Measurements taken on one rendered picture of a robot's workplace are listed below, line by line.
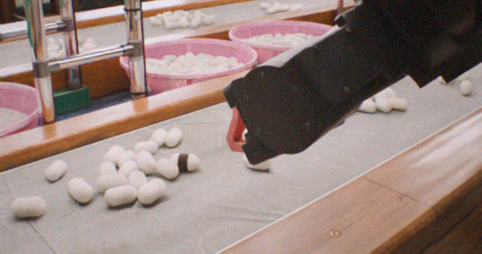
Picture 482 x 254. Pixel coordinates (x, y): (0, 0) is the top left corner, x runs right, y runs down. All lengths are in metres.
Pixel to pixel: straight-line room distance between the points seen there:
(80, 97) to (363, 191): 0.65
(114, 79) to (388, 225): 0.74
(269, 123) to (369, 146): 0.42
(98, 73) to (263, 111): 0.79
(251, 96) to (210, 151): 0.38
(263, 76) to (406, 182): 0.32
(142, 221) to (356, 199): 0.22
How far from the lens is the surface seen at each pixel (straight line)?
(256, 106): 0.32
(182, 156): 0.63
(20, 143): 0.71
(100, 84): 1.09
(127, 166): 0.62
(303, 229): 0.49
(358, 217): 0.52
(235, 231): 0.53
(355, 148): 0.71
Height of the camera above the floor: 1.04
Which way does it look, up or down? 22 degrees down
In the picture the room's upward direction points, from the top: straight up
